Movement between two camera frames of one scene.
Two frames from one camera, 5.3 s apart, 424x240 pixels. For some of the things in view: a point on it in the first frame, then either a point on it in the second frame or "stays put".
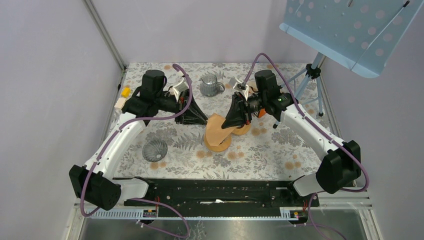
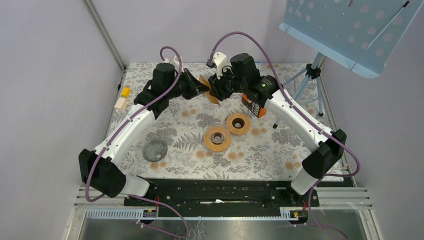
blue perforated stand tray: x=360 y=35 stays put
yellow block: x=126 y=92 stays put
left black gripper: x=193 y=115 -> x=195 y=87
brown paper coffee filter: x=214 y=132 -> x=207 y=94
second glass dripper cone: x=154 y=150 stays put
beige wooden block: x=120 y=102 stays put
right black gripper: x=239 y=113 -> x=217 y=89
